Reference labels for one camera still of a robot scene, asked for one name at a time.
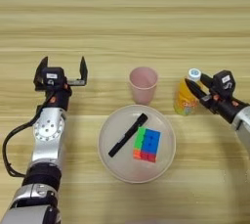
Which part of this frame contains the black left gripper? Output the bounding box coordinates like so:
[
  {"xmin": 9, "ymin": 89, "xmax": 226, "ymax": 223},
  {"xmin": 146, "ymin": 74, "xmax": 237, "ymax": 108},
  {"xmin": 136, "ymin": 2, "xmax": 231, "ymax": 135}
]
[{"xmin": 32, "ymin": 55, "xmax": 89, "ymax": 112}]

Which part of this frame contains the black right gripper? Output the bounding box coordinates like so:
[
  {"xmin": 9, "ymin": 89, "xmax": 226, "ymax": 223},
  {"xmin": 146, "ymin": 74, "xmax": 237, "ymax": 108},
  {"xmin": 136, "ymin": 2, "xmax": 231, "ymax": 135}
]
[{"xmin": 184, "ymin": 72, "xmax": 249, "ymax": 125}]

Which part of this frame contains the orange juice bottle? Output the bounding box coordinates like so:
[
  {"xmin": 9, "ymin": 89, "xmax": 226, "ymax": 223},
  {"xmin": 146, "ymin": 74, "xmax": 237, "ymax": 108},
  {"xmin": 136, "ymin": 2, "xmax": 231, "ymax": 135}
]
[{"xmin": 173, "ymin": 67, "xmax": 203, "ymax": 116}]

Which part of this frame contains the colourful puzzle cube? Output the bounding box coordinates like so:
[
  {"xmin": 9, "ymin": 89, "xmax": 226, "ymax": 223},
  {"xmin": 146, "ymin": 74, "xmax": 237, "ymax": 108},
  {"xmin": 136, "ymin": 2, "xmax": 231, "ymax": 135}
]
[{"xmin": 132, "ymin": 126, "xmax": 162, "ymax": 164}]

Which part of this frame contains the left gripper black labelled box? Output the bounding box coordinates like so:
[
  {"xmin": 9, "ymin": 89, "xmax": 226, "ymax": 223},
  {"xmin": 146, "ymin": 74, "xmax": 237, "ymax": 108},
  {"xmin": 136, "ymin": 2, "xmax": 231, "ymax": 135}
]
[{"xmin": 40, "ymin": 67, "xmax": 65, "ymax": 88}]

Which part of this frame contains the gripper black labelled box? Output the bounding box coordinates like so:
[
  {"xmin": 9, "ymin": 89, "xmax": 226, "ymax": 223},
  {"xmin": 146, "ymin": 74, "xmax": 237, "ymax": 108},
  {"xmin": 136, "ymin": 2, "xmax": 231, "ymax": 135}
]
[
  {"xmin": 40, "ymin": 67, "xmax": 65, "ymax": 88},
  {"xmin": 211, "ymin": 69, "xmax": 236, "ymax": 96}
]

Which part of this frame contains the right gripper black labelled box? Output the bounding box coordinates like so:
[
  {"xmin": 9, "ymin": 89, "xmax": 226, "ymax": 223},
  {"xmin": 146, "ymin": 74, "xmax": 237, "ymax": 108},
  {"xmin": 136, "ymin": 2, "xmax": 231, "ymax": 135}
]
[{"xmin": 211, "ymin": 69, "xmax": 236, "ymax": 96}]

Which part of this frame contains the pink plastic cup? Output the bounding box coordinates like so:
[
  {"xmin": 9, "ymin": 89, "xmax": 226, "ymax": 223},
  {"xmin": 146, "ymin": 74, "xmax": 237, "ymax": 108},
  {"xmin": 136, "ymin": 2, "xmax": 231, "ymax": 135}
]
[{"xmin": 128, "ymin": 67, "xmax": 159, "ymax": 106}]

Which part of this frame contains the black marker pen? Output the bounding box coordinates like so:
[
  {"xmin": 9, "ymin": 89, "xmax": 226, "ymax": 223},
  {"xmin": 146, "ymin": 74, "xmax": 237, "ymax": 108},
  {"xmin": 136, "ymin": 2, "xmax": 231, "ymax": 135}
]
[{"xmin": 107, "ymin": 112, "xmax": 149, "ymax": 158}]

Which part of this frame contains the round beige plate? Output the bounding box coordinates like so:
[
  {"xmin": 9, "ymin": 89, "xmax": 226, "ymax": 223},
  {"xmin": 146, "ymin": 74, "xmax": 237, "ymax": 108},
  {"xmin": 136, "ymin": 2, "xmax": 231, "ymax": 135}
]
[{"xmin": 97, "ymin": 104, "xmax": 177, "ymax": 184}]

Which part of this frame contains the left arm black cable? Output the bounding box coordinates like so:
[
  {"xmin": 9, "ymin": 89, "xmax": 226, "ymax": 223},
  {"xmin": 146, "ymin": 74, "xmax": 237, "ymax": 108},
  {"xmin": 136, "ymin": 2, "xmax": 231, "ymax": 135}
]
[{"xmin": 2, "ymin": 94, "xmax": 54, "ymax": 179}]

